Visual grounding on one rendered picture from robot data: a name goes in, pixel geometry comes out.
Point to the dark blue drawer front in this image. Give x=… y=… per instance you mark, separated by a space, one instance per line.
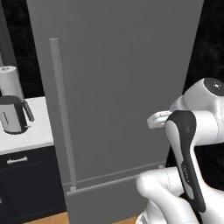
x=27 y=159

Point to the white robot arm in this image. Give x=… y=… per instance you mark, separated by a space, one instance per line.
x=201 y=122

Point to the grey fridge lower drawer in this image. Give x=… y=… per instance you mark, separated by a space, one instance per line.
x=105 y=201

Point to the dark blue cupboard door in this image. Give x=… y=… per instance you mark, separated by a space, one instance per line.
x=32 y=192

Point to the grey fridge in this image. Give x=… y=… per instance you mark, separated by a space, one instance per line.
x=122 y=87

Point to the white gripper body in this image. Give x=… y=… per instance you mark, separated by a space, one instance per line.
x=157 y=119

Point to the silver and black kettle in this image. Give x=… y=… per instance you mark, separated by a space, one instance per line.
x=12 y=115

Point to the grey fridge upper door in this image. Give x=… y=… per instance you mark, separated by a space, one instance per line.
x=116 y=81

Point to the white paper towel roll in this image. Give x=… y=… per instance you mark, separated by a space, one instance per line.
x=11 y=81

